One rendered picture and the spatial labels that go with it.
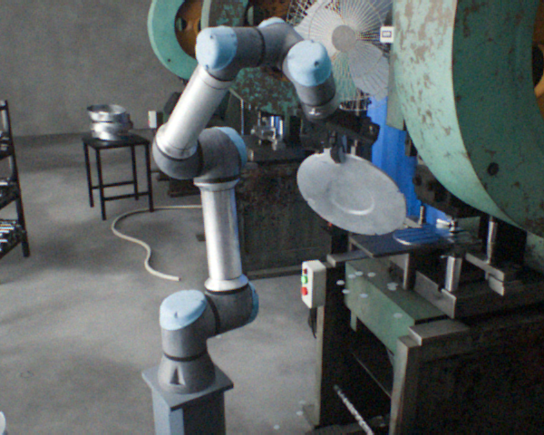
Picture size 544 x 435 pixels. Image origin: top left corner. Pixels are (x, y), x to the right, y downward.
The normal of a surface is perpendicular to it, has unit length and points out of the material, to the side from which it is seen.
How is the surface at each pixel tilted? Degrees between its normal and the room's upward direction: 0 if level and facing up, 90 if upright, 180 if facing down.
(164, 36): 90
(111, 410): 0
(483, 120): 90
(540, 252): 90
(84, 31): 90
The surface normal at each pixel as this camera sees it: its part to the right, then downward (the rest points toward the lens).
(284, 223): 0.29, 0.31
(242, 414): 0.00, -0.95
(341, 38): -0.51, 0.37
